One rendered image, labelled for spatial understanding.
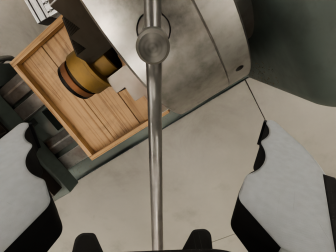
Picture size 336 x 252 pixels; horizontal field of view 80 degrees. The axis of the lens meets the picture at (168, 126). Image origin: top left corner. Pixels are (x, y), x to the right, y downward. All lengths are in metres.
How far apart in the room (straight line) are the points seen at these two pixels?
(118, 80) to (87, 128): 0.33
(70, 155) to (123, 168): 1.06
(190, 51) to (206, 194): 1.68
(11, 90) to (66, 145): 0.24
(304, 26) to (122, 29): 0.17
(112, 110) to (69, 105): 0.13
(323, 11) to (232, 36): 0.08
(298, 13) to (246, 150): 1.48
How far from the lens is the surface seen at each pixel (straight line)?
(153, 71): 0.16
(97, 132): 0.67
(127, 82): 0.37
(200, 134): 1.57
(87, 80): 0.37
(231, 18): 0.24
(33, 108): 0.78
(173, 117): 0.96
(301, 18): 0.25
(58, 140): 0.78
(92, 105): 0.65
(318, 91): 0.28
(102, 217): 2.20
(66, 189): 0.78
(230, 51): 0.25
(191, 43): 0.23
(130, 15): 0.22
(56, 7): 0.30
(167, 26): 0.22
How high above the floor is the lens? 1.45
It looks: 69 degrees down
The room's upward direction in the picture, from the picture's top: 165 degrees counter-clockwise
